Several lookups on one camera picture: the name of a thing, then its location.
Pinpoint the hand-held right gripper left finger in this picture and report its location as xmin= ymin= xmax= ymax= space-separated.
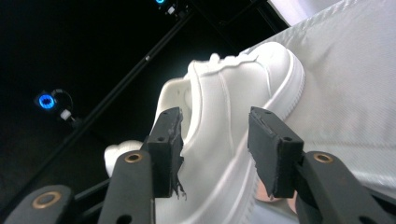
xmin=145 ymin=106 xmax=187 ymax=200

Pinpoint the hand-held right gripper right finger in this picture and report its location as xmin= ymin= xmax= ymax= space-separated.
xmin=247 ymin=105 xmax=305 ymax=200

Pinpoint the pink slipper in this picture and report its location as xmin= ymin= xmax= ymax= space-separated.
xmin=255 ymin=180 xmax=297 ymax=214

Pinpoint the white sneaker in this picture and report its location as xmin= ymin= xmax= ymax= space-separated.
xmin=153 ymin=41 xmax=306 ymax=224
xmin=104 ymin=139 xmax=145 ymax=179

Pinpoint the metal shoe rack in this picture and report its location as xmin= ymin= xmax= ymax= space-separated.
xmin=242 ymin=0 xmax=396 ymax=200

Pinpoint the pale grey table mat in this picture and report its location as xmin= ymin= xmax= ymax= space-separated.
xmin=248 ymin=202 xmax=302 ymax=224

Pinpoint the black diagonal pole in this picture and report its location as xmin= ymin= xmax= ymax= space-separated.
xmin=0 ymin=10 xmax=195 ymax=216

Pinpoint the blue-lit camera on stand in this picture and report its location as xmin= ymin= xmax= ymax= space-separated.
xmin=33 ymin=88 xmax=78 ymax=127
xmin=153 ymin=0 xmax=190 ymax=18

